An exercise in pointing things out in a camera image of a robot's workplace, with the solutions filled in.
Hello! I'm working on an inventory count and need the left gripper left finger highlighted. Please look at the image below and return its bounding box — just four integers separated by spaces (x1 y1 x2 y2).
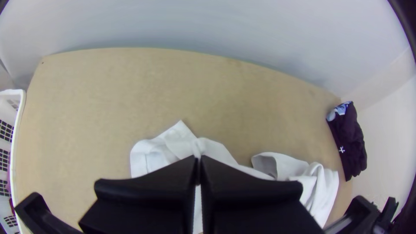
78 155 199 234

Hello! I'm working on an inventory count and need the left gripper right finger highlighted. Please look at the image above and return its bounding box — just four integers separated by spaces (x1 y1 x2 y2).
200 155 325 234

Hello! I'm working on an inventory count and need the white t-shirt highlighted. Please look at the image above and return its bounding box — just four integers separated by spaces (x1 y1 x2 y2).
130 120 340 229

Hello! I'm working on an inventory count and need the pile of folded clothes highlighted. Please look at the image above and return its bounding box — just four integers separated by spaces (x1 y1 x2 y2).
326 101 368 182

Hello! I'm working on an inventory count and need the white laundry basket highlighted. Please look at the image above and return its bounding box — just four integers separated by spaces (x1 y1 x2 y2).
0 89 26 234

